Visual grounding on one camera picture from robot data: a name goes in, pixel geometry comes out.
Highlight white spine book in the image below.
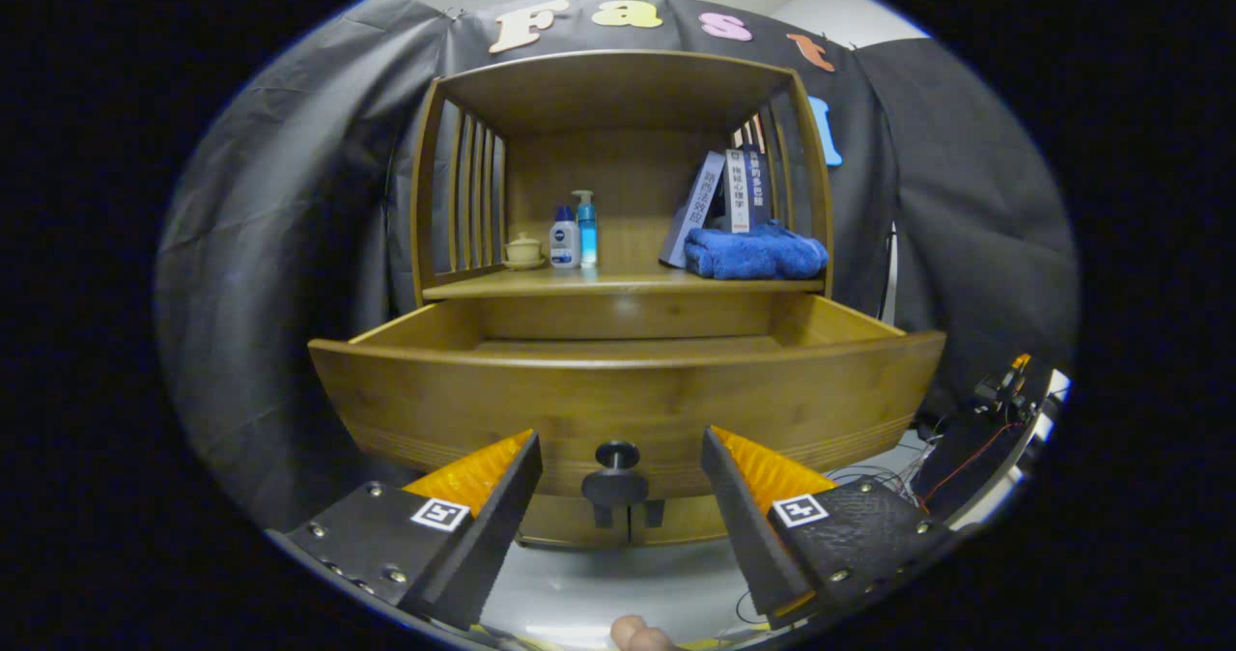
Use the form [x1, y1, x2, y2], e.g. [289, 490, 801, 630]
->
[725, 149, 751, 234]

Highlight black round drawer knob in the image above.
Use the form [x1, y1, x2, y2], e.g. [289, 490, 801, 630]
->
[581, 440, 650, 509]

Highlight black equipment with cables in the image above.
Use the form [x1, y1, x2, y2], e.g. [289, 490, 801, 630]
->
[908, 352, 1068, 526]

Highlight wooden cabinet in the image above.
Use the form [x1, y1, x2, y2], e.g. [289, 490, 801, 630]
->
[410, 49, 836, 548]

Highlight white lotion bottle blue cap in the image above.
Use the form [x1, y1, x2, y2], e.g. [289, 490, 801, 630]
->
[549, 206, 581, 269]

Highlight grey leaning book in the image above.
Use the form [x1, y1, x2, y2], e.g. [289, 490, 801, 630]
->
[659, 151, 727, 269]

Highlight folded blue towel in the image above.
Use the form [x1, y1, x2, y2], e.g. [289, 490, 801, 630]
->
[684, 221, 829, 281]

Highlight blue pump bottle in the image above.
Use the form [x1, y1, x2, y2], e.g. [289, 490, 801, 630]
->
[571, 189, 599, 268]

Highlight black backdrop cloth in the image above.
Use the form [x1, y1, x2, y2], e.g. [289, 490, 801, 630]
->
[154, 0, 1081, 531]

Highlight wooden cabinet door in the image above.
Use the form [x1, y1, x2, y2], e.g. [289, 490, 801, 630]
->
[517, 496, 631, 548]
[630, 495, 730, 546]

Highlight wooden drawer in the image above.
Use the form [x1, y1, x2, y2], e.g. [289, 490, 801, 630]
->
[307, 294, 947, 499]

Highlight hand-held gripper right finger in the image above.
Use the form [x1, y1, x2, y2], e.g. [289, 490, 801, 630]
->
[700, 425, 967, 631]

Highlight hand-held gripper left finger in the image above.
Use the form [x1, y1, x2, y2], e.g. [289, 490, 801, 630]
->
[266, 429, 545, 631]

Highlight beige lidded teacup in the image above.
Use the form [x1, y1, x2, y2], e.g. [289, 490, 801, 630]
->
[501, 233, 548, 270]

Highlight thin black floor cables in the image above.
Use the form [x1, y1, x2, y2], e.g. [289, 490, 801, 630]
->
[830, 463, 933, 512]

